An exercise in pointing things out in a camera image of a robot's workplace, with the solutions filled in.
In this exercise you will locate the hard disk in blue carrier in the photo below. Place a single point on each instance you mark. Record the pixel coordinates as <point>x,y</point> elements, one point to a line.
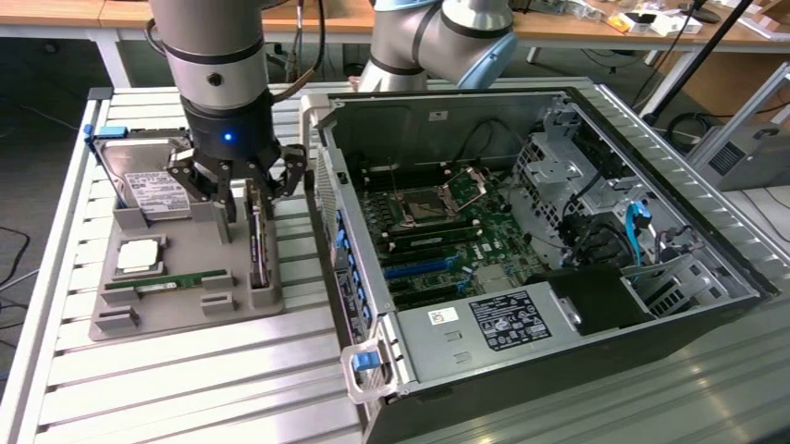
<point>149,189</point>

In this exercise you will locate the blue expansion slot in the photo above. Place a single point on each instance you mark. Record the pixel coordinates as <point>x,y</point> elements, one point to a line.
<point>417,269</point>

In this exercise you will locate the aluminium profile post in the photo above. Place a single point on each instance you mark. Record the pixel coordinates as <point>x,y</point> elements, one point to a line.
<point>756,99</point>

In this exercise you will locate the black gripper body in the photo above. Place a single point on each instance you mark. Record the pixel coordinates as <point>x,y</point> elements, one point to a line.
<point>229,134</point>

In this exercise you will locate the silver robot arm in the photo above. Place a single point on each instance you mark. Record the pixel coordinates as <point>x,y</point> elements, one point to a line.
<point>210,46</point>

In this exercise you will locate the black stand pole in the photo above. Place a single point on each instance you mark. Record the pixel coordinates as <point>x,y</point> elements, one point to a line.
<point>711,46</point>

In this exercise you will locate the grey parts rack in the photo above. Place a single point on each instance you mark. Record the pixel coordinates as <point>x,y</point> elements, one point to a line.
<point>186,259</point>

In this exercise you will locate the thin locking lever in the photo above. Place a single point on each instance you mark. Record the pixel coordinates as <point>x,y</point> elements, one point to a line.
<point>394,180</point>

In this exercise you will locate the CPU socket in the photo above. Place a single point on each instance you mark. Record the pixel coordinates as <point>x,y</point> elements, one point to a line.
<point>422,210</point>

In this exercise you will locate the black monitor base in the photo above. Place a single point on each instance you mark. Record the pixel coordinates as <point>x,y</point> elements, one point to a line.
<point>704,16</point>

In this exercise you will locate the green RAM stick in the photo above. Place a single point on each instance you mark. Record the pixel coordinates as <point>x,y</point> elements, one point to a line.
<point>173,280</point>

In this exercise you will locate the black graphics card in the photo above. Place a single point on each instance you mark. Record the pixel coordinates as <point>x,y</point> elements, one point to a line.
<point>260,250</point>

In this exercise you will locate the silver disk bay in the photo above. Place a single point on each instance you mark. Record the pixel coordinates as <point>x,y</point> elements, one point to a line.
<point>680,287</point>
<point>568,171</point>

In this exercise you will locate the white box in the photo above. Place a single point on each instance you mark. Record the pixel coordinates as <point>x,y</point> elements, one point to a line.
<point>673,28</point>

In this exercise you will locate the blue case latch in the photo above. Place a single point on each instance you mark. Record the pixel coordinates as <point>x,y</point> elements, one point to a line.
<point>365,361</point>

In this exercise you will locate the black RAM stick with label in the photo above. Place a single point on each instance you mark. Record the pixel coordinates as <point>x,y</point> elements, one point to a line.
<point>433,239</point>

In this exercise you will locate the grey computer tower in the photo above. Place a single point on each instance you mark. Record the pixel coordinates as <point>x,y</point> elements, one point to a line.
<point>760,162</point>

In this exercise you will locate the brown cardboard box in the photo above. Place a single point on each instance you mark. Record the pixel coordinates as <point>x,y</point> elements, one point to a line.
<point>278,9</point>

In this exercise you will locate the black open PC case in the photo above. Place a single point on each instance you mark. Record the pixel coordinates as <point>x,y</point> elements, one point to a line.
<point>680,351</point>

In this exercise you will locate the silver CPU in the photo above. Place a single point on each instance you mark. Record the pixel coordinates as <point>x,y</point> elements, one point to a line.
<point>137,255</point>

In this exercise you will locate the green motherboard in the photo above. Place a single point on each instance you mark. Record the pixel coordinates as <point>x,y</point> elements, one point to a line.
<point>495,226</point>

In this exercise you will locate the metal socket cover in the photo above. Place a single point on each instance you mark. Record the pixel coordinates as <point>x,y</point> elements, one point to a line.
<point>464,187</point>

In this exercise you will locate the silver chipset heatsink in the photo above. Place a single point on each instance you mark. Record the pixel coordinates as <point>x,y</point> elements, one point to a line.
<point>495,279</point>

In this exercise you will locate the black long expansion slot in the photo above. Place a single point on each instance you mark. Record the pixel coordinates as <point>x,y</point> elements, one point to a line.
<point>410,258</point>
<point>426,298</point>

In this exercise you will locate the wooden desk white frame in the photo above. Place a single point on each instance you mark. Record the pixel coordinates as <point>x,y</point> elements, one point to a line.
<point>50,14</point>
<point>596,33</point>

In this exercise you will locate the silver power supply unit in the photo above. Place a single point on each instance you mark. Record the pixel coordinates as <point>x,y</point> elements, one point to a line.
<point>445,356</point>

